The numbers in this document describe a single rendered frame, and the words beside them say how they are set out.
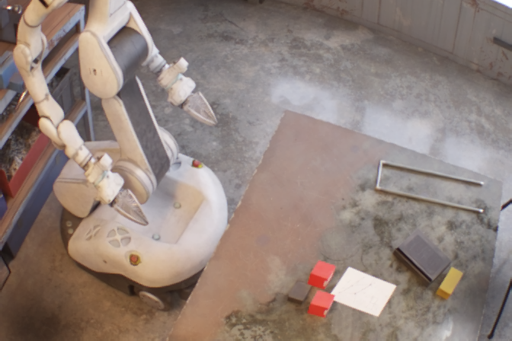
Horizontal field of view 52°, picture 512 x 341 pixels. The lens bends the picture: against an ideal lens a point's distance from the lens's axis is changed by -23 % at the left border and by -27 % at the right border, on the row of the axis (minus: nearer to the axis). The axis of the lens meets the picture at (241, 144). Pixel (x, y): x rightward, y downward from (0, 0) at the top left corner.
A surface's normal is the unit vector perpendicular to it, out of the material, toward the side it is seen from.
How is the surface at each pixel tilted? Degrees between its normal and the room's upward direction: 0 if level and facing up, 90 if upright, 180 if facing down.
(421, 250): 0
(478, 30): 90
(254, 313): 0
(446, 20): 90
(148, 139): 70
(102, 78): 89
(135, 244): 0
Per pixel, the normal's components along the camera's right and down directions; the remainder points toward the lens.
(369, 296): 0.04, -0.69
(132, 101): 0.87, 0.06
